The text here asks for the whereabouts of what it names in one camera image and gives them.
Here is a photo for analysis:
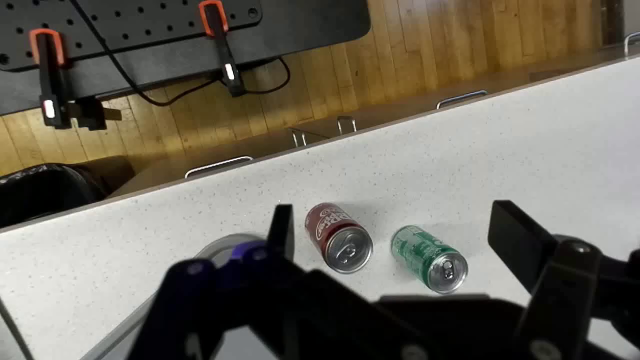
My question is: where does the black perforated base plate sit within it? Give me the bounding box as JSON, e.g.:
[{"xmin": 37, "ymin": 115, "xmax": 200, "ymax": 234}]
[{"xmin": 0, "ymin": 0, "xmax": 372, "ymax": 115}]

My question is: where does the orange black clamp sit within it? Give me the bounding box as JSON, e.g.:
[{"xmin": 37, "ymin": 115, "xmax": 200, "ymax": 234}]
[
  {"xmin": 196, "ymin": 0, "xmax": 248, "ymax": 97},
  {"xmin": 27, "ymin": 26, "xmax": 107, "ymax": 132}
]

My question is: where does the black glossy bag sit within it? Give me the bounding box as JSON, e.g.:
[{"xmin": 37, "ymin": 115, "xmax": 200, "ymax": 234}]
[{"xmin": 0, "ymin": 161, "xmax": 113, "ymax": 229}]

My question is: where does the red soda can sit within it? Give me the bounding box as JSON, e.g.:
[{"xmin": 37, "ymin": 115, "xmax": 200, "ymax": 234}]
[{"xmin": 304, "ymin": 202, "xmax": 375, "ymax": 274}]

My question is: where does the wooden base cabinet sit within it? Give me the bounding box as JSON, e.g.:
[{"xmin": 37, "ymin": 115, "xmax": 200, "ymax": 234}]
[{"xmin": 107, "ymin": 46, "xmax": 640, "ymax": 197}]

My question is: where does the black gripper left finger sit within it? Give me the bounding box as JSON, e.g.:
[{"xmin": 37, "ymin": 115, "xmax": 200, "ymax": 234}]
[{"xmin": 126, "ymin": 202, "xmax": 442, "ymax": 360}]

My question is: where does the stainless steel double sink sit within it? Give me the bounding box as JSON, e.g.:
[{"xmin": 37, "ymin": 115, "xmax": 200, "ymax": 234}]
[{"xmin": 0, "ymin": 297, "xmax": 34, "ymax": 360}]

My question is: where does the green soda can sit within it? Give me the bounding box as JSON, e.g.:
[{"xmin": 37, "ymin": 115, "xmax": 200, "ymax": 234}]
[{"xmin": 387, "ymin": 224, "xmax": 469, "ymax": 296}]

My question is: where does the thin black floor cable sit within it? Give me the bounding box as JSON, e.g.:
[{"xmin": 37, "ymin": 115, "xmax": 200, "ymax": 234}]
[{"xmin": 67, "ymin": 0, "xmax": 292, "ymax": 107}]

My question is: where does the long silver drawer handle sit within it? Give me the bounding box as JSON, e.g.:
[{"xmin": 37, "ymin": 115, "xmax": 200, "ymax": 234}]
[
  {"xmin": 181, "ymin": 154, "xmax": 255, "ymax": 179},
  {"xmin": 434, "ymin": 88, "xmax": 490, "ymax": 111}
]

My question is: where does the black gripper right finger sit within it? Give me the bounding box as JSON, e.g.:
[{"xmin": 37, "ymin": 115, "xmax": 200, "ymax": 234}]
[{"xmin": 487, "ymin": 197, "xmax": 640, "ymax": 360}]

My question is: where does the grey plastic tray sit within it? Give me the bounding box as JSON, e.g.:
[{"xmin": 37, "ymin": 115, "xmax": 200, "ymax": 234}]
[{"xmin": 78, "ymin": 232, "xmax": 268, "ymax": 360}]

